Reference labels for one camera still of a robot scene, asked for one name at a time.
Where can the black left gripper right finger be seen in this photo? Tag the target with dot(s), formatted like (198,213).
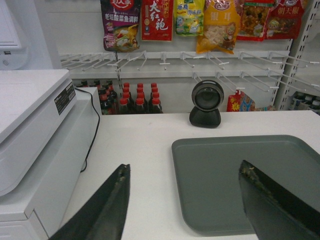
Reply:
(274,212)

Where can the white checkout table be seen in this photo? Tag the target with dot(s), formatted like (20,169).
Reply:
(144,141)

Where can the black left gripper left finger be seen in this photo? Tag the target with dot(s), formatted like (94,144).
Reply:
(103,216)

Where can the silver grey rectangular tray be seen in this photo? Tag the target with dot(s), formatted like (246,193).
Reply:
(206,171)

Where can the red chili pepper packet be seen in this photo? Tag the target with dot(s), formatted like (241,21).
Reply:
(285,19)

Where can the white receipt printer machine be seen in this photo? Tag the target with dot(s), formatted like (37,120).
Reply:
(47,126)

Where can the orange white fungus packet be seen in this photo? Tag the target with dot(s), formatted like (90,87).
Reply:
(221,26)

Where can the black round barcode scanner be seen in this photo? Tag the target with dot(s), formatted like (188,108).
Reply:
(207,96)

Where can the white POS screen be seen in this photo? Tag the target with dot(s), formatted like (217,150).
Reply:
(14,46)

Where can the white wire hook rack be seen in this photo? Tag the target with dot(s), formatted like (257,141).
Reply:
(263,68)

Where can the red snack pouch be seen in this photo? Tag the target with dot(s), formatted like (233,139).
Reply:
(240,102)

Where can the red capped soy bottles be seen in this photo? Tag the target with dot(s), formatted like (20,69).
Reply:
(112,103)

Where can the yellow green seasoning packet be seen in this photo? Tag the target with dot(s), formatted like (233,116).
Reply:
(189,17)

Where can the purple fish seasoning packet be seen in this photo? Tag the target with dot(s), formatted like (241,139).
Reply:
(120,19)

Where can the red dried food packet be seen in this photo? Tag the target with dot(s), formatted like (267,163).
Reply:
(253,20)

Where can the red hotpot seasoning packet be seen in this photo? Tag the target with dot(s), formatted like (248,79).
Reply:
(157,20)

